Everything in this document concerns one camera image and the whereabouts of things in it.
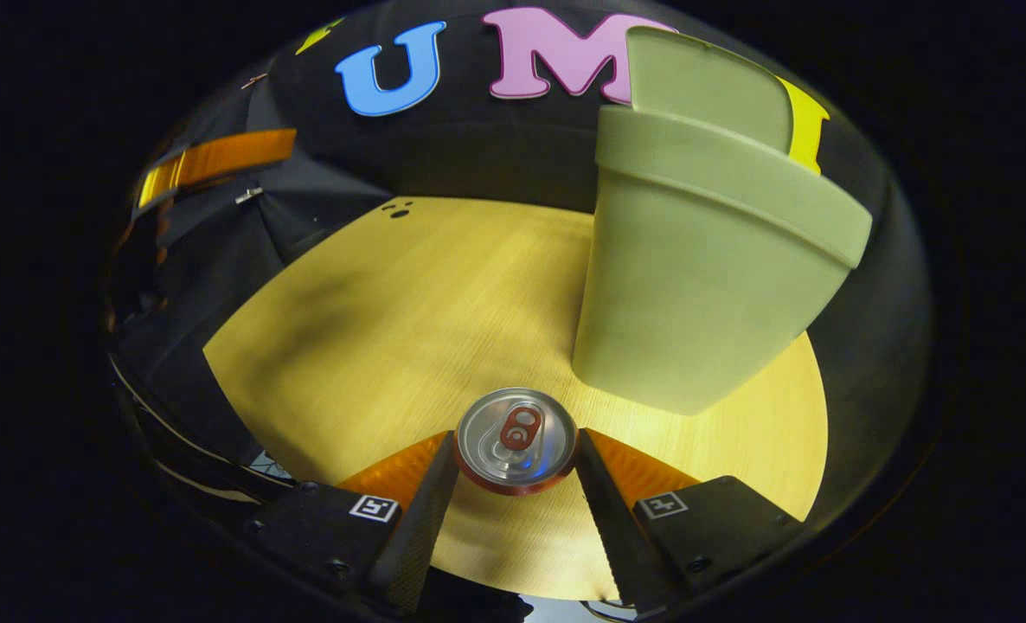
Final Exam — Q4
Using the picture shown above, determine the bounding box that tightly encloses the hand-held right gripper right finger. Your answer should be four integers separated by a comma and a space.
574, 427, 804, 615

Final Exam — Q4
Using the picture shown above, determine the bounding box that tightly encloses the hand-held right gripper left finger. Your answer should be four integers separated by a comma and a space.
249, 430, 460, 611

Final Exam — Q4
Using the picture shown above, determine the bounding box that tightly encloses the red pop can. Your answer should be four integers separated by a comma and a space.
454, 387, 580, 497

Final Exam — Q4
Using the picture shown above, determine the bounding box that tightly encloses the light green desktop garbage bin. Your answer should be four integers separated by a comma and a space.
571, 26, 874, 416

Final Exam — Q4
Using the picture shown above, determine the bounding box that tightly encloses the wooden desktop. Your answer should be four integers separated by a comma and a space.
203, 196, 829, 602

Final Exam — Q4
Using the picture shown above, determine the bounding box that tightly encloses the black backdrop cloth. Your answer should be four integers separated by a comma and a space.
106, 0, 933, 520

